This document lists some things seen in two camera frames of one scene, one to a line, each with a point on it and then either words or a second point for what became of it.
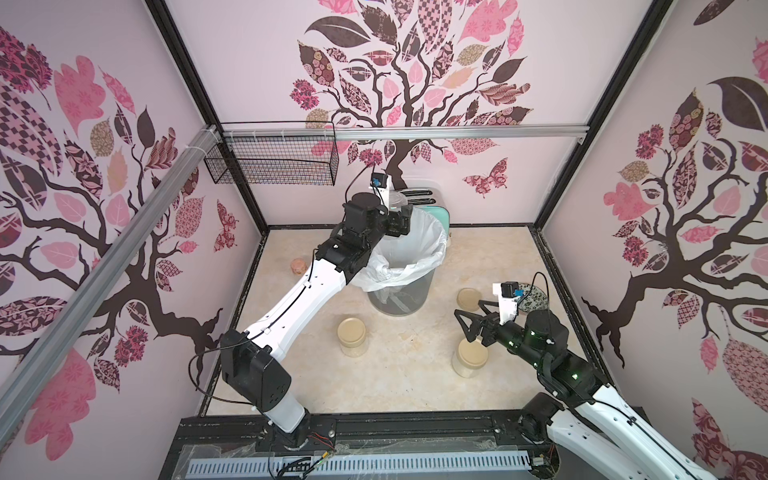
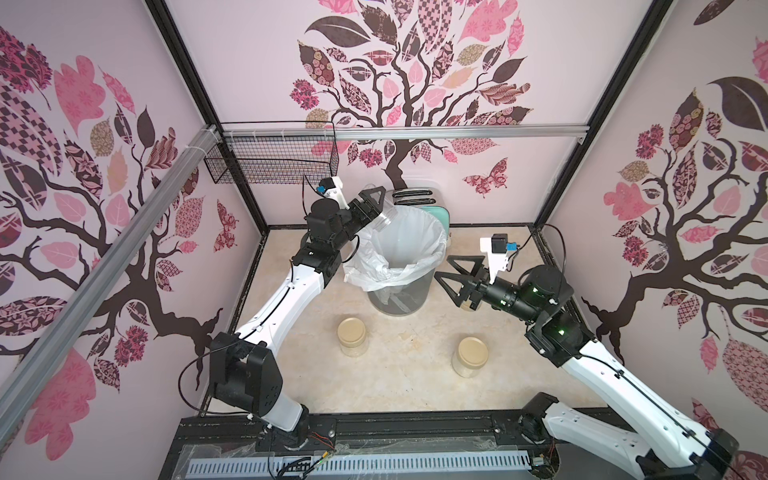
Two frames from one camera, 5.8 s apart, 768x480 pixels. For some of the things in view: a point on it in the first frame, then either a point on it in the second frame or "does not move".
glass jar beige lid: (351, 334) does not move
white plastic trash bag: (397, 261) does not move
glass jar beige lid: (472, 354) does not move
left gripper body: (397, 223) to (358, 217)
